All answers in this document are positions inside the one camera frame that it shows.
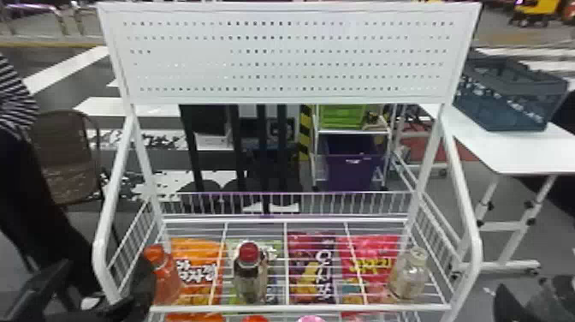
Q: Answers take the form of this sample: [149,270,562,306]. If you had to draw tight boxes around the white wire rack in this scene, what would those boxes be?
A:
[310,104,398,191]
[92,1,484,322]

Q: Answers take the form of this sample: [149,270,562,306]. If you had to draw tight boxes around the striped post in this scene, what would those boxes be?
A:
[298,104,314,162]

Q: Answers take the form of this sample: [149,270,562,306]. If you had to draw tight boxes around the blue basket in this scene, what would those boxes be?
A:
[452,57,570,133]

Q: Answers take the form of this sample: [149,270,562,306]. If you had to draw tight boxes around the brown chair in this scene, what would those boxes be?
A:
[28,110,107,209]

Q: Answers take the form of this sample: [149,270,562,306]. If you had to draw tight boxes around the red snack packet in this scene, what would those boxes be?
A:
[336,234,402,305]

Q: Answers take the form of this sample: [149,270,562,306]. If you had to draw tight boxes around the white side table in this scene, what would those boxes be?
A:
[419,103,575,277]

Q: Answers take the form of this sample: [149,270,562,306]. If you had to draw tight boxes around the green basket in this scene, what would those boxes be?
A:
[317,104,368,131]

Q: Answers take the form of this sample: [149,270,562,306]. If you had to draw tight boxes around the orange snack packet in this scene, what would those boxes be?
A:
[168,237,226,307]

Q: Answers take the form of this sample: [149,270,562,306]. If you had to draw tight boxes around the purple snack packet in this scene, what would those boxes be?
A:
[287,231,337,305]

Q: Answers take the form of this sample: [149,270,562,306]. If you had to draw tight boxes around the orange bottle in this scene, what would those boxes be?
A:
[142,243,183,307]

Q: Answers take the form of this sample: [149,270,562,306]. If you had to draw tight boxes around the red capped clear bottle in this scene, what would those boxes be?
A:
[232,241,270,305]

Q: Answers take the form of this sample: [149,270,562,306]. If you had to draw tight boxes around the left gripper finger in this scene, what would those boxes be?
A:
[129,255,158,322]

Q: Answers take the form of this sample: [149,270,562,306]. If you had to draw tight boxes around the purple crate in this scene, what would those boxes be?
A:
[323,134,388,193]

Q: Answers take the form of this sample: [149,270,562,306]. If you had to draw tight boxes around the person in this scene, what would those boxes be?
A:
[0,53,105,298]

